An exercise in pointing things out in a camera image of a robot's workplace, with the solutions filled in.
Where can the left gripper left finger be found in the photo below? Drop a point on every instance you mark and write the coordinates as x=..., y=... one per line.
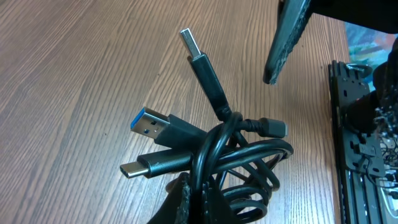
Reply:
x=180, y=207

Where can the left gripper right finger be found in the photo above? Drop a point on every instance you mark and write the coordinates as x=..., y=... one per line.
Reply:
x=292, y=17

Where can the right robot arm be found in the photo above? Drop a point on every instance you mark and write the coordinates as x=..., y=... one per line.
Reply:
x=376, y=112

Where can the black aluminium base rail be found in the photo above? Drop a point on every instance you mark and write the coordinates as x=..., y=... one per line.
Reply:
x=359, y=159

